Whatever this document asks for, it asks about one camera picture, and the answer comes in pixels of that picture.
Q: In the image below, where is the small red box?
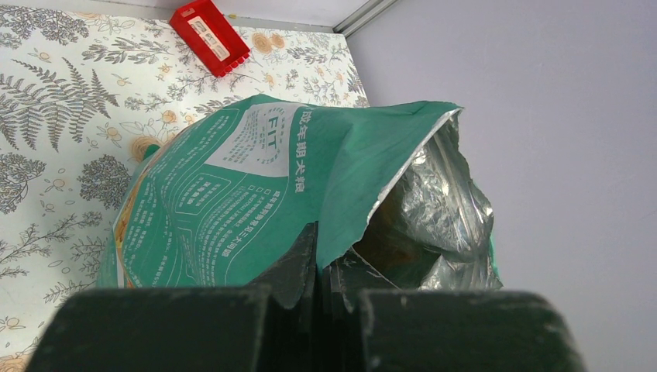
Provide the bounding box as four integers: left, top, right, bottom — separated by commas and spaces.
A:
169, 0, 250, 78

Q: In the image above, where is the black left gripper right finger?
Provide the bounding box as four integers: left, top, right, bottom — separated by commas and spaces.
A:
322, 249, 397, 371

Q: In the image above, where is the floral table mat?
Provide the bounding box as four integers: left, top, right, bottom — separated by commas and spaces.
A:
1, 1, 368, 371

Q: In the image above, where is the green dog food bag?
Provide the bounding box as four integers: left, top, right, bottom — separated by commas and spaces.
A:
97, 95, 502, 290

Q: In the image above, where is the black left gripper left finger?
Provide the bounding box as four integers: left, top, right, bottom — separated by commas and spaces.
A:
247, 222, 318, 371

